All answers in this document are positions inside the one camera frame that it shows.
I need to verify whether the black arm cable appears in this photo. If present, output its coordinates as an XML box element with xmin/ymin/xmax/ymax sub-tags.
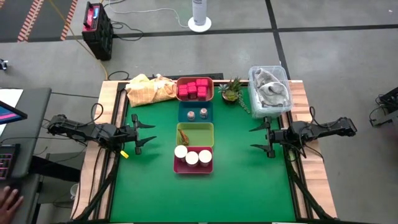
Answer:
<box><xmin>89</xmin><ymin>102</ymin><xmax>105</xmax><ymax>126</ymax></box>
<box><xmin>308</xmin><ymin>105</ymin><xmax>318</xmax><ymax>129</ymax></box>

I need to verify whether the black aluminium table frame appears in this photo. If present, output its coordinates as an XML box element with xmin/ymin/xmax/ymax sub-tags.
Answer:
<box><xmin>72</xmin><ymin>72</ymin><xmax>337</xmax><ymax>224</ymax></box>

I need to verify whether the large glass spice jar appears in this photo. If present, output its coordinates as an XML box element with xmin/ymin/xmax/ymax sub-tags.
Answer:
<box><xmin>174</xmin><ymin>144</ymin><xmax>188</xmax><ymax>163</ymax></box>
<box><xmin>198</xmin><ymin>149</ymin><xmax>213</xmax><ymax>167</ymax></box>
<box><xmin>185</xmin><ymin>150</ymin><xmax>200</xmax><ymax>168</ymax></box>

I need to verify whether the yellow cable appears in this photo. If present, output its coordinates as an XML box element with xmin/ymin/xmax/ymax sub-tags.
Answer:
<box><xmin>49</xmin><ymin>0</ymin><xmax>109</xmax><ymax>81</ymax></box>

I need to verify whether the clear plastic container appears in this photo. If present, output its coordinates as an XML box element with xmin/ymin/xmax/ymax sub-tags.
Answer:
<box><xmin>248</xmin><ymin>65</ymin><xmax>294</xmax><ymax>120</ymax></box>

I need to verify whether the backlit keyboard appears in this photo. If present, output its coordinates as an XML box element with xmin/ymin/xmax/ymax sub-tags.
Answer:
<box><xmin>0</xmin><ymin>143</ymin><xmax>22</xmax><ymax>182</ymax></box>

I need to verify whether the white tower fan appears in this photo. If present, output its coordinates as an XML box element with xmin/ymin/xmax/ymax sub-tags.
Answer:
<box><xmin>187</xmin><ymin>0</ymin><xmax>213</xmax><ymax>34</ymax></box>

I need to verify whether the potted succulent plant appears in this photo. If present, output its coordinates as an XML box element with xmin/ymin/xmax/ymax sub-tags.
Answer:
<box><xmin>217</xmin><ymin>75</ymin><xmax>251</xmax><ymax>114</ymax></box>

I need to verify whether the black toolbox cable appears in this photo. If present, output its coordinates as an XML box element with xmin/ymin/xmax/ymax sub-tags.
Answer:
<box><xmin>109</xmin><ymin>19</ymin><xmax>146</xmax><ymax>42</ymax></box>

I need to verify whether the magenta plastic bin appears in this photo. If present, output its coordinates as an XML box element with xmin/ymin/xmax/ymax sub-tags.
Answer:
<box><xmin>173</xmin><ymin>146</ymin><xmax>215</xmax><ymax>175</ymax></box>

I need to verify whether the black looped floor cable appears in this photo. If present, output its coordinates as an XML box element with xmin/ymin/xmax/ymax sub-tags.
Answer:
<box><xmin>106</xmin><ymin>70</ymin><xmax>131</xmax><ymax>82</ymax></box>

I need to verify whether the person's hand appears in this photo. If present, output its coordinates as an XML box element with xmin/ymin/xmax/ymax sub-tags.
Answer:
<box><xmin>0</xmin><ymin>185</ymin><xmax>25</xmax><ymax>224</ymax></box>

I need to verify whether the black equipment stand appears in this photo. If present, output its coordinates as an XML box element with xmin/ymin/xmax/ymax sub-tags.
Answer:
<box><xmin>369</xmin><ymin>86</ymin><xmax>398</xmax><ymax>129</ymax></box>

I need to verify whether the black toolbox red lid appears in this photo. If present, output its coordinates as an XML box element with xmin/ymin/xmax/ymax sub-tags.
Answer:
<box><xmin>81</xmin><ymin>1</ymin><xmax>114</xmax><ymax>62</ymax></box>

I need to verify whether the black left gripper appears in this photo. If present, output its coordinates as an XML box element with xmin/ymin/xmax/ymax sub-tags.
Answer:
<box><xmin>119</xmin><ymin>113</ymin><xmax>157</xmax><ymax>156</ymax></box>

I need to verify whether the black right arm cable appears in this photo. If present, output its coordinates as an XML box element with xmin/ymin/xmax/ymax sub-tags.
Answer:
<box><xmin>308</xmin><ymin>105</ymin><xmax>318</xmax><ymax>129</ymax></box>

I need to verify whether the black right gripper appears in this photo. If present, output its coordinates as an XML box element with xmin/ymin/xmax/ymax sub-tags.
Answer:
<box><xmin>248</xmin><ymin>116</ymin><xmax>292</xmax><ymax>159</ymax></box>

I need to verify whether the yellow checked cloth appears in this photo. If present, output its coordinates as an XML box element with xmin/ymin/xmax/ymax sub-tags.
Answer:
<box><xmin>124</xmin><ymin>73</ymin><xmax>178</xmax><ymax>108</ymax></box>

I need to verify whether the white floor cable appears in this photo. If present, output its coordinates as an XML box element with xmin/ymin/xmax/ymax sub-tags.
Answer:
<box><xmin>104</xmin><ymin>0</ymin><xmax>191</xmax><ymax>29</ymax></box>

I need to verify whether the yellow-green plastic bin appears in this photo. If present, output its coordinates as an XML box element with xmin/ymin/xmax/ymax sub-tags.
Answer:
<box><xmin>175</xmin><ymin>121</ymin><xmax>215</xmax><ymax>148</ymax></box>

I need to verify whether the black hazard-striped floor mat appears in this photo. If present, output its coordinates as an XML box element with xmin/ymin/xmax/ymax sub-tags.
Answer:
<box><xmin>0</xmin><ymin>0</ymin><xmax>79</xmax><ymax>43</ymax></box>

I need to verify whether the grey desk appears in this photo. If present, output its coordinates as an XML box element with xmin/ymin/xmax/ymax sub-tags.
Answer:
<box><xmin>0</xmin><ymin>86</ymin><xmax>52</xmax><ymax>224</ymax></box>

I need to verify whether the grey cloth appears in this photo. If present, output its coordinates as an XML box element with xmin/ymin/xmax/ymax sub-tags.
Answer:
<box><xmin>252</xmin><ymin>68</ymin><xmax>291</xmax><ymax>108</ymax></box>

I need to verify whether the green table mat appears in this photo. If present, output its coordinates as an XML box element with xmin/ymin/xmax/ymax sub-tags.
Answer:
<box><xmin>109</xmin><ymin>86</ymin><xmax>297</xmax><ymax>223</ymax></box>

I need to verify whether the white paper sheet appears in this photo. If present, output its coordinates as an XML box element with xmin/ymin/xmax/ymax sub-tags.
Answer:
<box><xmin>0</xmin><ymin>88</ymin><xmax>24</xmax><ymax>108</ymax></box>

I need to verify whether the teal plastic bin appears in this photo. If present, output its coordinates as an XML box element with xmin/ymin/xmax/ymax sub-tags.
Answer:
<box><xmin>177</xmin><ymin>100</ymin><xmax>215</xmax><ymax>123</ymax></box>

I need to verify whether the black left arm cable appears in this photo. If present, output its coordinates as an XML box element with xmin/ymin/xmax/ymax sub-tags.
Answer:
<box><xmin>89</xmin><ymin>102</ymin><xmax>105</xmax><ymax>126</ymax></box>

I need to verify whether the computer monitor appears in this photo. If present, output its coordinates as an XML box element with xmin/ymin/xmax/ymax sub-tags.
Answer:
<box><xmin>0</xmin><ymin>100</ymin><xmax>29</xmax><ymax>126</ymax></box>

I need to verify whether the orange plastic bin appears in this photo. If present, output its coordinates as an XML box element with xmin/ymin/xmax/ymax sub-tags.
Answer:
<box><xmin>175</xmin><ymin>76</ymin><xmax>215</xmax><ymax>103</ymax></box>

